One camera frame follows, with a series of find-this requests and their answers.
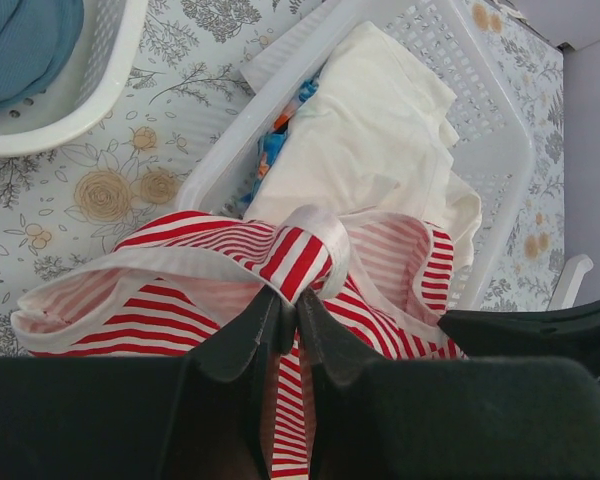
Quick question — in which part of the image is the floral patterned table mat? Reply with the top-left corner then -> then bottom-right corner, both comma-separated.
0,1 -> 565,356

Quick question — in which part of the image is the white rectangular laundry basket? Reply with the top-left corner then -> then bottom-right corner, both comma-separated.
176,1 -> 535,310

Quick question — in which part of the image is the white oval laundry basket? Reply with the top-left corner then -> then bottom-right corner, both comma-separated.
0,0 -> 148,158

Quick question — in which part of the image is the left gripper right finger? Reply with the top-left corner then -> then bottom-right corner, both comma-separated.
297,289 -> 380,390

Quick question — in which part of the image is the colourful blue orange garment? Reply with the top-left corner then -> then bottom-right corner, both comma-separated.
222,73 -> 320,218

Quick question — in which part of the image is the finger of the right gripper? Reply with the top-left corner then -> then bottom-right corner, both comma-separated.
438,300 -> 600,360

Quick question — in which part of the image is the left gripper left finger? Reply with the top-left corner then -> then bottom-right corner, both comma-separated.
189,287 -> 297,382

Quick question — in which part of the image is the silver white clothes rack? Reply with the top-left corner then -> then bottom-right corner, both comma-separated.
547,254 -> 594,311

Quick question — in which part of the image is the cream white garment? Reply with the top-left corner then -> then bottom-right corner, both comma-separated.
244,22 -> 482,268

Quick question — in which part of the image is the red white striped tank top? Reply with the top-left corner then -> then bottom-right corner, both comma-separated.
9,203 -> 469,480

